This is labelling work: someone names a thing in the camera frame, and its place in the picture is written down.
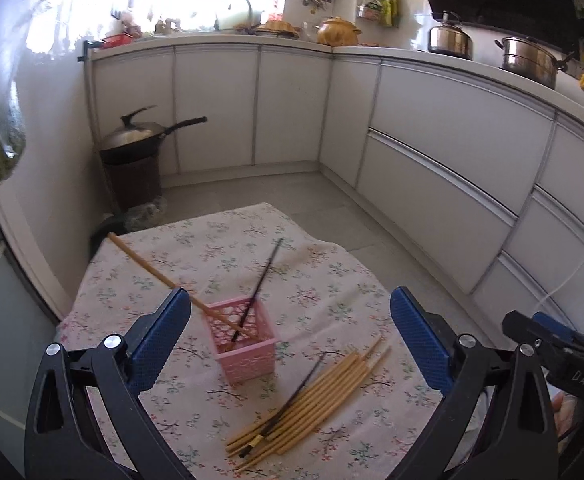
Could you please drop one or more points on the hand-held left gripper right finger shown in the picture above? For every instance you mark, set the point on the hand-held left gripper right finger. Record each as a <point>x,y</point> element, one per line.
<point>422,340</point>

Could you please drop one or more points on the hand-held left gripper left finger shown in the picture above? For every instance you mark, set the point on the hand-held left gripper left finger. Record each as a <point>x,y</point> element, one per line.
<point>161,332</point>

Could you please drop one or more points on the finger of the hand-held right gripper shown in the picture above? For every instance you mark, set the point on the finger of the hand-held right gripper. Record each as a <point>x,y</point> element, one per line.
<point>554,327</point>
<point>522,330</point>

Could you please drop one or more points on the bamboo chopstick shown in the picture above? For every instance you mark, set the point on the bamboo chopstick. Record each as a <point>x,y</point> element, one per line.
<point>146,265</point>

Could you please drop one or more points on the pink plastic basket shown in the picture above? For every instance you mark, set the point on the pink plastic basket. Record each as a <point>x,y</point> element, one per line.
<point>252,360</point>

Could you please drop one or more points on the bundle of bamboo chopsticks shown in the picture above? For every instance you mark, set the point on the bundle of bamboo chopsticks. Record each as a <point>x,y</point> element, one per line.
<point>332,400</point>

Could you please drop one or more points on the black chopstick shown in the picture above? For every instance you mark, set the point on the black chopstick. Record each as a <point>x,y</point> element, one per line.
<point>267,270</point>
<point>302,390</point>

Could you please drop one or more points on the person's right hand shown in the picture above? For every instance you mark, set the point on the person's right hand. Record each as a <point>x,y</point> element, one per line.
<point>566,415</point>

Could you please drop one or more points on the dark dustpan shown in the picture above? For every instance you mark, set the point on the dark dustpan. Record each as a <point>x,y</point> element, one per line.
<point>106,235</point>

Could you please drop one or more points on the crumpled clear plastic bag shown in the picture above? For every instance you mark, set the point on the crumpled clear plastic bag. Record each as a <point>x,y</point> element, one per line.
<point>146,212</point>

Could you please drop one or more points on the floral tablecloth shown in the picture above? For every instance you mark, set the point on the floral tablecloth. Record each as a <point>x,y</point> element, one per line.
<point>297,280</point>

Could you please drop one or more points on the brown bucket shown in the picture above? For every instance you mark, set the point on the brown bucket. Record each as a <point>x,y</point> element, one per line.
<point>131,185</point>

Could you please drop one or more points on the glass sliding door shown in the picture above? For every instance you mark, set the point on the glass sliding door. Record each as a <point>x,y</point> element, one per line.
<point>1,335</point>

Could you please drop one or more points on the black wok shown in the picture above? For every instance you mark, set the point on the black wok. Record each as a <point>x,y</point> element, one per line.
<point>136,147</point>

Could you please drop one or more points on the steel wok lid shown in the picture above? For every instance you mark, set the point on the steel wok lid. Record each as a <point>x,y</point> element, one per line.
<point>129,132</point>

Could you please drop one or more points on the white lower kitchen cabinets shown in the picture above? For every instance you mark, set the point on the white lower kitchen cabinets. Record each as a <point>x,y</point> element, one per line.
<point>422,130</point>

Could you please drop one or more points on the steel cooking pot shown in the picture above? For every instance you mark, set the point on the steel cooking pot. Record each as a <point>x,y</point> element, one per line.
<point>529,62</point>

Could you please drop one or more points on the red plastic basket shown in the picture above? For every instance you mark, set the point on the red plastic basket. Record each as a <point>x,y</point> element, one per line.
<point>117,41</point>

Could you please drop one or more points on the steel kettle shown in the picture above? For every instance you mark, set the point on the steel kettle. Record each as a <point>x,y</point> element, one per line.
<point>449,37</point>

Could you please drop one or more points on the golden ceramic pot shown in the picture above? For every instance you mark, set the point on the golden ceramic pot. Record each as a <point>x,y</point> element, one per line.
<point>339,32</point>

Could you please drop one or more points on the wicker steamer basket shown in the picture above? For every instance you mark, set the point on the wicker steamer basket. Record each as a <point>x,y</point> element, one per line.
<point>277,27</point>

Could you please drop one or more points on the glass jar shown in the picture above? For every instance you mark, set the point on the glass jar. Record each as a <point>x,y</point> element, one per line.
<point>309,34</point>

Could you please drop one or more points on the wall rack with packets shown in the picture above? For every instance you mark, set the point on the wall rack with packets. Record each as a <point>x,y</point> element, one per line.
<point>379,10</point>

